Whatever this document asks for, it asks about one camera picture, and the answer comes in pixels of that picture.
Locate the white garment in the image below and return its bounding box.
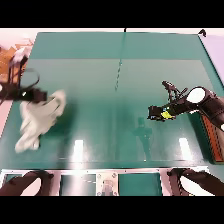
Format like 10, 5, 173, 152
14, 88, 68, 154

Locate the silver frame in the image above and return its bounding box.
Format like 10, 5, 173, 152
0, 167, 224, 197

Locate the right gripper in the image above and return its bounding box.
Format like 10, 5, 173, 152
147, 105, 175, 123

